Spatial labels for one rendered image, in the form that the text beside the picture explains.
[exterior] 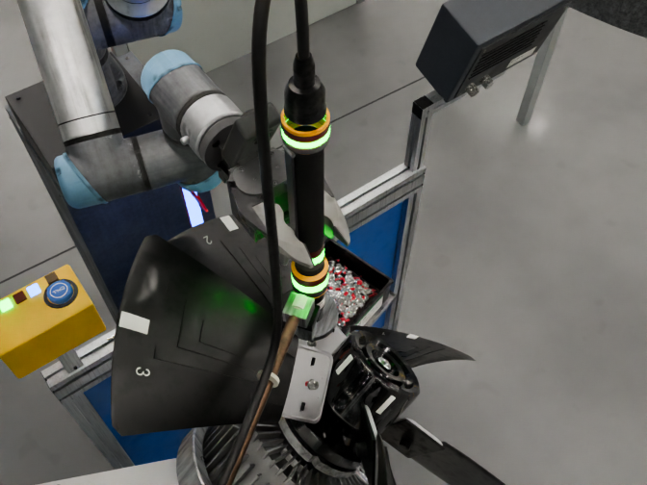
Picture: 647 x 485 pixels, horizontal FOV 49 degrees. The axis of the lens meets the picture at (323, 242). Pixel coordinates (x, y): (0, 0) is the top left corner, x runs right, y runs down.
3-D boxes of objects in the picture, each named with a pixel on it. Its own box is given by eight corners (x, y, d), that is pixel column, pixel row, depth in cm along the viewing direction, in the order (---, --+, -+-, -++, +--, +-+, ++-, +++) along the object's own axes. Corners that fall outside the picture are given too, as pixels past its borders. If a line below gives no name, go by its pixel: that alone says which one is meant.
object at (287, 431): (373, 470, 99) (381, 460, 98) (320, 486, 87) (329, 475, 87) (314, 393, 105) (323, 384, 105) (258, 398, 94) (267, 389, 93)
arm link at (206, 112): (230, 84, 85) (169, 113, 82) (250, 106, 82) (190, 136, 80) (236, 128, 91) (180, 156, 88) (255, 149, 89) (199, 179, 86)
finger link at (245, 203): (296, 233, 76) (265, 177, 80) (296, 223, 74) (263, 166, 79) (255, 248, 75) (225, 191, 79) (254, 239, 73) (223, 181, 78)
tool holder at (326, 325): (323, 362, 88) (323, 325, 80) (271, 344, 90) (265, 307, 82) (345, 302, 93) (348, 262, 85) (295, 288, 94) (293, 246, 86)
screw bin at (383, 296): (323, 373, 136) (323, 357, 130) (259, 323, 142) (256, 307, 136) (391, 297, 145) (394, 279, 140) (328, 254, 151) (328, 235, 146)
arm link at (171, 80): (194, 84, 97) (185, 34, 90) (237, 132, 92) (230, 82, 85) (143, 108, 94) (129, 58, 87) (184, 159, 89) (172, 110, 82)
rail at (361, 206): (62, 404, 135) (49, 388, 129) (54, 389, 137) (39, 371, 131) (422, 189, 165) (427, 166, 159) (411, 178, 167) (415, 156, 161)
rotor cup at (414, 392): (385, 460, 98) (448, 396, 95) (331, 476, 86) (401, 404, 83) (323, 381, 105) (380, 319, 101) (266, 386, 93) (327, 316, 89)
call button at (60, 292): (55, 310, 114) (52, 304, 113) (45, 293, 116) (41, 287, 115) (78, 297, 116) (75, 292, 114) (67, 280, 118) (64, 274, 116)
